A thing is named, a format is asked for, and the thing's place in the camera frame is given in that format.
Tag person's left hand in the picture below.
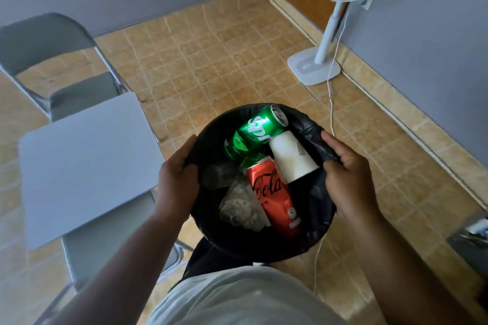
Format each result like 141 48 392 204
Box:
154 135 200 222

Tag person's right hand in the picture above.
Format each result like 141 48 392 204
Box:
321 130 382 222

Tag clear plastic cup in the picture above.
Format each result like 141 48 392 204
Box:
202 160 241 190

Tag white paper cup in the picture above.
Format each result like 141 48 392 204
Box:
268 130 319 184

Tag green-label water bottle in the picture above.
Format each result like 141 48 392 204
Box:
219 152 271 233

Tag red cola can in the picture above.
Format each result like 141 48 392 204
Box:
246 156 302 240

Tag black bin with liner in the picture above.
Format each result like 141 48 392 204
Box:
186 103 341 264

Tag green sprite can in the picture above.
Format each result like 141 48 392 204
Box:
224 104 289 161

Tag person's left forearm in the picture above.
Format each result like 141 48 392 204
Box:
49 208 188 325

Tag person's right forearm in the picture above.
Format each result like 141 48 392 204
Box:
345 210 477 325

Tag black trousers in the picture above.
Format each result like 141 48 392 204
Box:
182 237 254 283

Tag grey padded folding chair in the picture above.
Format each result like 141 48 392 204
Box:
32 191 195 325
0 12 130 123

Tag small grey folding table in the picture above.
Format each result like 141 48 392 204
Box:
18 91 165 251

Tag white rounded object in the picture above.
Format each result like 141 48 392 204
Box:
287 0 412 86

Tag light grey t-shirt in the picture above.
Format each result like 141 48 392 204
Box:
146 266 348 325

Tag dark grey object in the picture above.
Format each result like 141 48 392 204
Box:
446 216 488 280

